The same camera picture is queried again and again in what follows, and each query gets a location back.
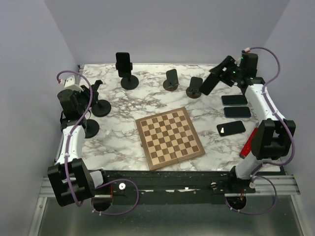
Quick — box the dark blue phone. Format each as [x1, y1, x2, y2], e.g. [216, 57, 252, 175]
[221, 95, 248, 106]

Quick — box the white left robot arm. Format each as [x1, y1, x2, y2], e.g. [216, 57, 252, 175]
[47, 86, 109, 207]

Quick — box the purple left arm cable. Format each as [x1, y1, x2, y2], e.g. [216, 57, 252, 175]
[56, 70, 140, 216]

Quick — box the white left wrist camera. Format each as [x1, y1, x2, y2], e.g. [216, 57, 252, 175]
[58, 75, 83, 92]

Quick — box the round wooden phone stand left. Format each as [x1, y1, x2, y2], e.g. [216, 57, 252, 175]
[163, 69, 179, 91]

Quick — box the round wooden phone stand right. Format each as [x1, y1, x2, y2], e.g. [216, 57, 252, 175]
[186, 77, 203, 99]

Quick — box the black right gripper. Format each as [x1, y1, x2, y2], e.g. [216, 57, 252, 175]
[209, 55, 243, 88]

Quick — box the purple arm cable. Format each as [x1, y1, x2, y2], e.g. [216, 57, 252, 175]
[56, 70, 140, 216]
[225, 46, 296, 214]

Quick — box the red toy microphone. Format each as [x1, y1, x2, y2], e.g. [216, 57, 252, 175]
[239, 127, 258, 159]

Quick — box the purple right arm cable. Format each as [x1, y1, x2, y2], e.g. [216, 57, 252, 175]
[225, 46, 296, 214]

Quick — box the round wooden phone stand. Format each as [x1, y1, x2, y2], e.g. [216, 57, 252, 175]
[163, 69, 179, 91]
[186, 77, 203, 99]

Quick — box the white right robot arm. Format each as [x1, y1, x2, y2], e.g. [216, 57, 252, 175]
[209, 53, 296, 193]

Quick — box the black front phone stand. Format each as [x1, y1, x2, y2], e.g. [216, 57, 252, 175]
[85, 119, 99, 139]

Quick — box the black phone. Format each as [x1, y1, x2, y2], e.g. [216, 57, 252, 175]
[217, 120, 246, 137]

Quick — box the black round phone stand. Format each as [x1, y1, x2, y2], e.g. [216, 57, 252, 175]
[120, 63, 139, 90]
[92, 80, 111, 117]

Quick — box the aluminium front rail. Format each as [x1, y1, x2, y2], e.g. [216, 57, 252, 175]
[39, 176, 300, 198]

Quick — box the wooden chessboard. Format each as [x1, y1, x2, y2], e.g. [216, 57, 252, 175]
[135, 107, 205, 171]

